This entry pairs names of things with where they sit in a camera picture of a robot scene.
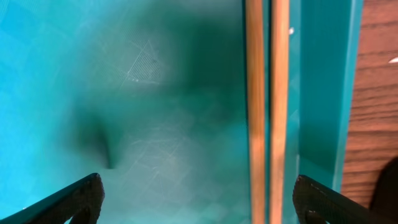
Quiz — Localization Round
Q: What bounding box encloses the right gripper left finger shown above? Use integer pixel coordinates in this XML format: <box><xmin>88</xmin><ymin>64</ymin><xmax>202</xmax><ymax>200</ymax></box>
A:
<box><xmin>1</xmin><ymin>173</ymin><xmax>104</xmax><ymax>224</ymax></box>

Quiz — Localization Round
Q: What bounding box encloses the teal serving tray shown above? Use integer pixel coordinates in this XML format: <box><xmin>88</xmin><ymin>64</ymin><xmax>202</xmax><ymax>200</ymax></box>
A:
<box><xmin>0</xmin><ymin>0</ymin><xmax>364</xmax><ymax>224</ymax></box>

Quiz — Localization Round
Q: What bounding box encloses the wooden chopstick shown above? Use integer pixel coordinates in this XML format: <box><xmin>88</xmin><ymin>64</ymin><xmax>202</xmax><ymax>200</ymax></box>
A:
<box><xmin>245</xmin><ymin>0</ymin><xmax>266</xmax><ymax>224</ymax></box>
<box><xmin>269</xmin><ymin>0</ymin><xmax>290</xmax><ymax>224</ymax></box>

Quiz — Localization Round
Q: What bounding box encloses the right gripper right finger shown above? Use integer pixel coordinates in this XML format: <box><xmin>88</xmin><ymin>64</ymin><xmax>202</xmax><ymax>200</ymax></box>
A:
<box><xmin>293</xmin><ymin>175</ymin><xmax>395</xmax><ymax>224</ymax></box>

